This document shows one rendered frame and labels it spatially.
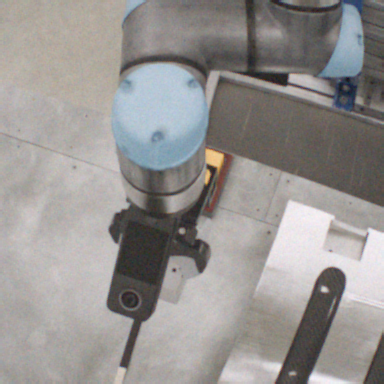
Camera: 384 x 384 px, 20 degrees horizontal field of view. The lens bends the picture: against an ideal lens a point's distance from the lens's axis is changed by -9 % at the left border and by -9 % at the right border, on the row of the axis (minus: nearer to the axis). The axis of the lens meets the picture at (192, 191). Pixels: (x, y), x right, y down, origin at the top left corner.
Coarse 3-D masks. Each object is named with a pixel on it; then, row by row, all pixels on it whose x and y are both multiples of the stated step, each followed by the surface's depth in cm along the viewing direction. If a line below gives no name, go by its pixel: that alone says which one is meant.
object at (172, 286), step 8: (168, 264) 120; (176, 264) 120; (168, 272) 120; (176, 272) 120; (168, 280) 120; (176, 280) 120; (184, 280) 123; (168, 288) 119; (176, 288) 119; (160, 296) 123; (168, 296) 122; (176, 296) 121; (176, 304) 124
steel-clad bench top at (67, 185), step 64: (0, 128) 144; (64, 128) 144; (0, 192) 140; (64, 192) 140; (256, 192) 140; (320, 192) 140; (0, 256) 137; (64, 256) 137; (256, 256) 137; (0, 320) 134; (64, 320) 134; (128, 320) 134; (192, 320) 134
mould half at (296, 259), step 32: (288, 224) 129; (320, 224) 129; (288, 256) 128; (320, 256) 128; (288, 288) 127; (352, 288) 126; (256, 320) 125; (288, 320) 125; (352, 320) 125; (256, 352) 124; (352, 352) 124
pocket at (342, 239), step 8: (336, 224) 131; (344, 224) 131; (328, 232) 132; (336, 232) 132; (344, 232) 131; (352, 232) 131; (360, 232) 130; (368, 232) 129; (328, 240) 131; (336, 240) 131; (344, 240) 131; (352, 240) 131; (360, 240) 131; (328, 248) 131; (336, 248) 131; (344, 248) 131; (352, 248) 131; (360, 248) 131; (344, 256) 130; (352, 256) 130; (360, 256) 130
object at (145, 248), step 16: (128, 224) 105; (144, 224) 105; (160, 224) 104; (176, 224) 105; (128, 240) 105; (144, 240) 105; (160, 240) 105; (128, 256) 105; (144, 256) 105; (160, 256) 105; (128, 272) 106; (144, 272) 105; (160, 272) 105; (112, 288) 106; (128, 288) 105; (144, 288) 106; (160, 288) 107; (112, 304) 106; (128, 304) 106; (144, 304) 106; (144, 320) 106
